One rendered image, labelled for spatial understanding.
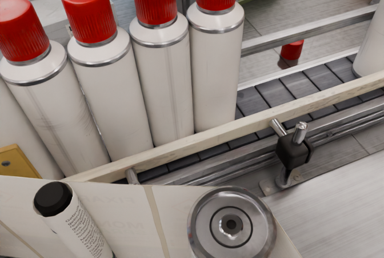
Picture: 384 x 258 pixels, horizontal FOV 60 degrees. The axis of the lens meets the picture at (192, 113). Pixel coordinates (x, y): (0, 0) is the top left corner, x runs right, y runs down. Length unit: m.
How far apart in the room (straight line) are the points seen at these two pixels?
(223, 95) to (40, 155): 0.19
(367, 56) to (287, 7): 0.28
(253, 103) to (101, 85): 0.23
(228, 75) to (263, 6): 0.42
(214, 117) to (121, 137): 0.10
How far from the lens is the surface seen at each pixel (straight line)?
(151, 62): 0.29
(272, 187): 0.43
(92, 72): 0.27
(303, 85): 0.48
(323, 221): 0.37
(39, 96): 0.28
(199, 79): 0.33
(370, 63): 0.50
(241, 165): 0.41
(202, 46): 0.30
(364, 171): 0.41
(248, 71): 0.56
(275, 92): 0.46
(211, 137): 0.36
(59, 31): 0.66
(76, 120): 0.31
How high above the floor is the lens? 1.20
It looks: 49 degrees down
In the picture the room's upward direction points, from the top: 3 degrees counter-clockwise
